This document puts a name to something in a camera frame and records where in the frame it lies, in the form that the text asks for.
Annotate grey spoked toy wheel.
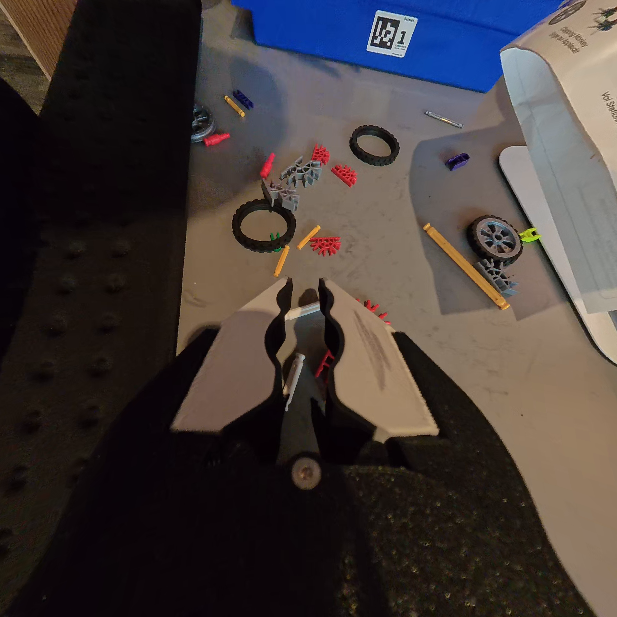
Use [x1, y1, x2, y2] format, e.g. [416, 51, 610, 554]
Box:
[191, 105, 218, 144]

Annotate wooden side panel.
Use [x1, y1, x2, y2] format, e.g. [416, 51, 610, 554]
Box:
[0, 0, 78, 80]

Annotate black toy tyre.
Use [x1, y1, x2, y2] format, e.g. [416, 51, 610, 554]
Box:
[349, 125, 401, 167]
[232, 199, 296, 254]

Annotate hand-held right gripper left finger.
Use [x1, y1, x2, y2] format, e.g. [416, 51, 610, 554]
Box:
[170, 277, 295, 434]

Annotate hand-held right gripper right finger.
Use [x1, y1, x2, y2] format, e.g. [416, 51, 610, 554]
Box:
[318, 277, 440, 440]

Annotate blue plastic bin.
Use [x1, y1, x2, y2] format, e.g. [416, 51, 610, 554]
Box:
[231, 0, 567, 93]

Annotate grey snowflake connector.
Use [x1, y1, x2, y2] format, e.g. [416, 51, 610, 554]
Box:
[262, 179, 300, 213]
[280, 156, 323, 189]
[474, 259, 520, 296]

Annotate long yellow toy rod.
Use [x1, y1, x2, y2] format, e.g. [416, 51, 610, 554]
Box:
[423, 223, 511, 310]

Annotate grey toy wheel with tyre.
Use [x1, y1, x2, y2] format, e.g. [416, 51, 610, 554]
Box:
[466, 215, 524, 267]

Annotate white sheet with green drawings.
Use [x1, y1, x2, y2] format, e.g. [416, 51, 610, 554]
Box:
[501, 48, 617, 314]

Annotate white document stand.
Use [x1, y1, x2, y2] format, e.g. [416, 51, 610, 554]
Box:
[499, 146, 617, 364]

